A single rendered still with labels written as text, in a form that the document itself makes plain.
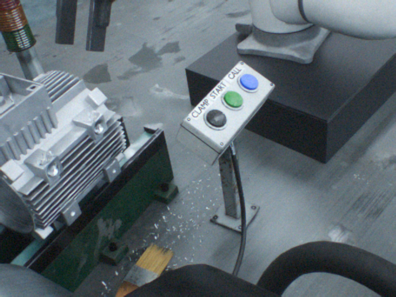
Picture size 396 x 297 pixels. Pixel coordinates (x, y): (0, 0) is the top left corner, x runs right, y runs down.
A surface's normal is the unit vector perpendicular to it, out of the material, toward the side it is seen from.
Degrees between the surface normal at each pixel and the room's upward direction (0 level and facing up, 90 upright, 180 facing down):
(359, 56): 2
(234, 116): 29
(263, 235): 0
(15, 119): 90
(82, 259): 90
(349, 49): 2
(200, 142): 90
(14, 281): 43
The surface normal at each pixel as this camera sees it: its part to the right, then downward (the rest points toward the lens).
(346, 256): -0.62, -0.69
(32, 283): 0.30, -0.95
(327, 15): -0.70, 0.64
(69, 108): 0.34, -0.51
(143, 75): -0.13, -0.75
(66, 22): 0.84, 0.26
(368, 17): -0.52, 0.66
